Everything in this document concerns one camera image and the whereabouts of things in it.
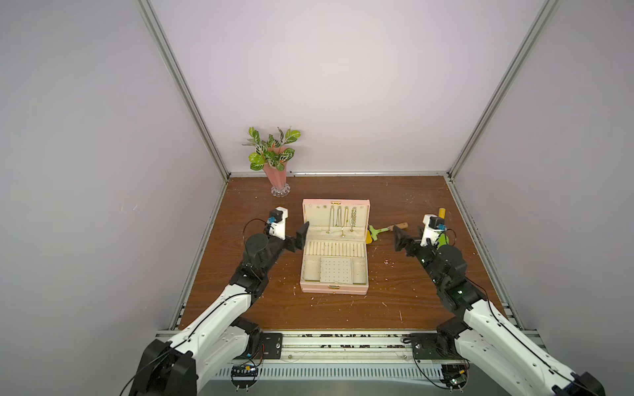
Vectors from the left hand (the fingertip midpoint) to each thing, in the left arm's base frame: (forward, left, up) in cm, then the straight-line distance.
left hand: (298, 219), depth 77 cm
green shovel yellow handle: (+6, -57, -22) cm, 61 cm away
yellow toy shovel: (+4, -26, -20) cm, 33 cm away
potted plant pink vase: (+23, +11, +6) cm, 26 cm away
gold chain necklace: (+6, -13, -4) cm, 15 cm away
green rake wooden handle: (+9, -29, -22) cm, 37 cm away
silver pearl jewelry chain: (+5, -19, -6) cm, 20 cm away
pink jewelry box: (-8, -13, -15) cm, 21 cm away
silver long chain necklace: (+6, -11, -3) cm, 13 cm away
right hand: (-1, -36, 0) cm, 36 cm away
